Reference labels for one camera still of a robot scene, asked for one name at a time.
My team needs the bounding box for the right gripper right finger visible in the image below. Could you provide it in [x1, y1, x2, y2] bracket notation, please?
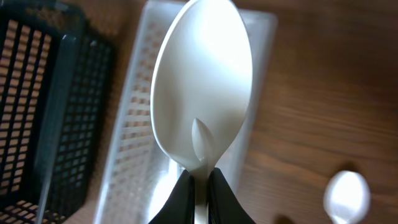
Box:
[207, 167, 255, 224]

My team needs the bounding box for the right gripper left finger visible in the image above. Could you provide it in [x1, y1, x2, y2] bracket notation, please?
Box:
[149, 170, 195, 224]

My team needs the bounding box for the white plastic spoon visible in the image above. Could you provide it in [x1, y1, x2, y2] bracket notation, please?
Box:
[323, 170, 371, 224]
[150, 0, 253, 223]

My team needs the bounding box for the clear perforated plastic basket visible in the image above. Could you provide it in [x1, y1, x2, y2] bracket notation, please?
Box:
[93, 1, 277, 223]

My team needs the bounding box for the black perforated plastic basket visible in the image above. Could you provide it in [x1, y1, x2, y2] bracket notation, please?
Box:
[1, 1, 115, 223]

